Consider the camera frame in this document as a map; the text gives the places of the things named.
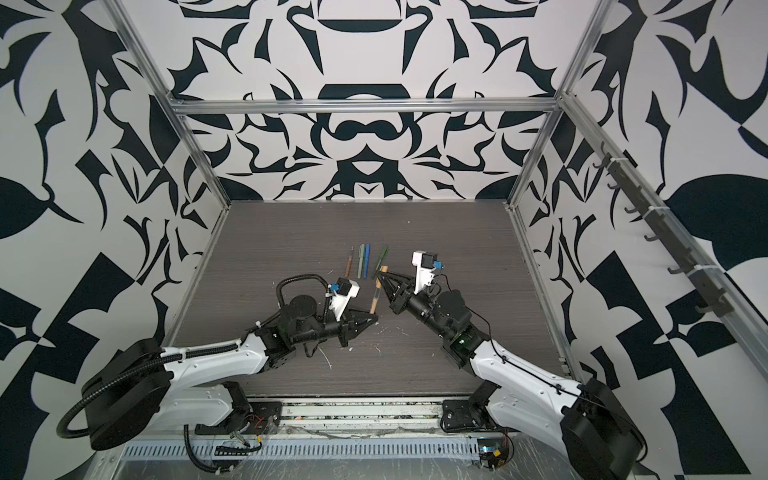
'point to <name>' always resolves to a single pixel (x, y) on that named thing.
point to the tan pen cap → (384, 269)
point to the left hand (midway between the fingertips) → (378, 310)
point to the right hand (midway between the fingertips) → (380, 276)
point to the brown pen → (347, 272)
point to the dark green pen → (379, 264)
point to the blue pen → (367, 260)
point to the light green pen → (361, 253)
